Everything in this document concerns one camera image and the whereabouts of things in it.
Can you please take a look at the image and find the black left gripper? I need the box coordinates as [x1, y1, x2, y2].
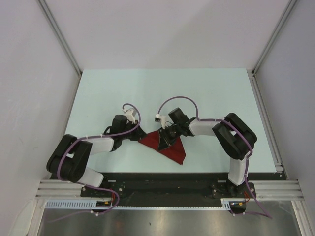
[120, 120, 147, 141]

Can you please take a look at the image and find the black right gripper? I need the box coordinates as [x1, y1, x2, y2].
[158, 123, 183, 151]

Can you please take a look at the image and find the red cloth napkin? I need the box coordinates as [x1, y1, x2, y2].
[138, 131, 186, 165]

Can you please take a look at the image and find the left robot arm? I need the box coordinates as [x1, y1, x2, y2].
[46, 115, 147, 197]

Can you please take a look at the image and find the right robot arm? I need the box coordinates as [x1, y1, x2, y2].
[155, 108, 257, 197]

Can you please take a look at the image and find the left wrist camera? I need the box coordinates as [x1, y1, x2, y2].
[122, 108, 137, 124]

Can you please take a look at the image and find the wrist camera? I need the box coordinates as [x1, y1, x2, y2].
[155, 114, 168, 129]
[122, 108, 137, 124]

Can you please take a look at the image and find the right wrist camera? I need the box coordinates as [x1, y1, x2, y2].
[155, 114, 168, 129]

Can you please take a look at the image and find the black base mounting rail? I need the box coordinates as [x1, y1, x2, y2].
[50, 172, 255, 207]

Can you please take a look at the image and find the white slotted cable duct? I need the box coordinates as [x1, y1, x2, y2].
[45, 198, 237, 211]

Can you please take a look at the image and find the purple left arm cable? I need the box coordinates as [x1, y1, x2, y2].
[46, 102, 141, 223]

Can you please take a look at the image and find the front aluminium frame rail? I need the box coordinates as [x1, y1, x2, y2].
[34, 179, 84, 200]

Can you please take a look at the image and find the right aluminium table rail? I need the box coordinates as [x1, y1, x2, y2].
[248, 70, 313, 236]

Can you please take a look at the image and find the left aluminium frame post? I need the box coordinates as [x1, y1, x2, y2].
[36, 0, 83, 78]

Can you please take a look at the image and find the aluminium frame post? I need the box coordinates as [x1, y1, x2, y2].
[36, 0, 83, 78]
[251, 0, 299, 76]

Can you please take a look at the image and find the right aluminium frame post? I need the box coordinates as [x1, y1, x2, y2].
[251, 0, 299, 76]

